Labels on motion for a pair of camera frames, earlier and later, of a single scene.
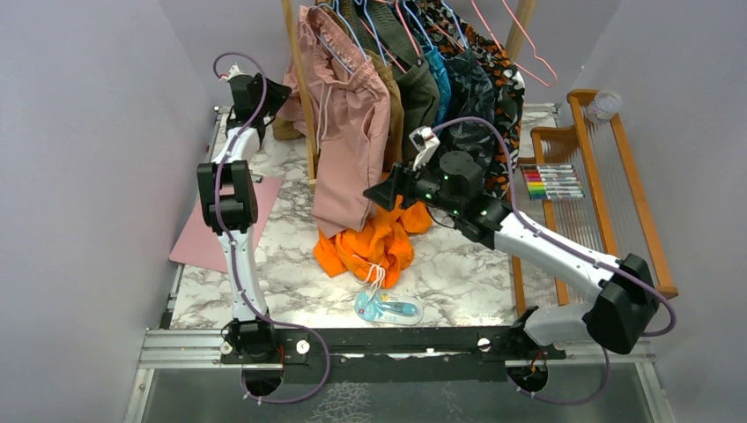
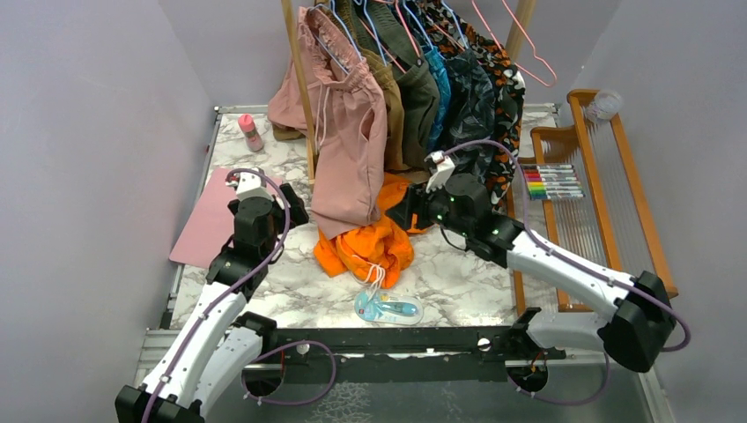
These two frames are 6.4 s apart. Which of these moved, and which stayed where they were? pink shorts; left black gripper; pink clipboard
Moved: left black gripper
Stayed: pink shorts; pink clipboard
